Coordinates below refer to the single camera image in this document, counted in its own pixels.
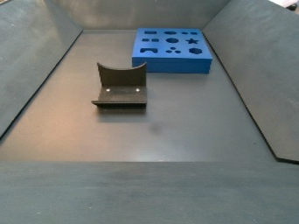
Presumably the blue shape sorter block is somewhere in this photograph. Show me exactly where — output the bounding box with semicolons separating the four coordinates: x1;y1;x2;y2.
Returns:
133;28;213;74

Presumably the black curved holder stand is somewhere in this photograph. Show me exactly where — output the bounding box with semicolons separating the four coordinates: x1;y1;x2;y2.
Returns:
92;63;147;107

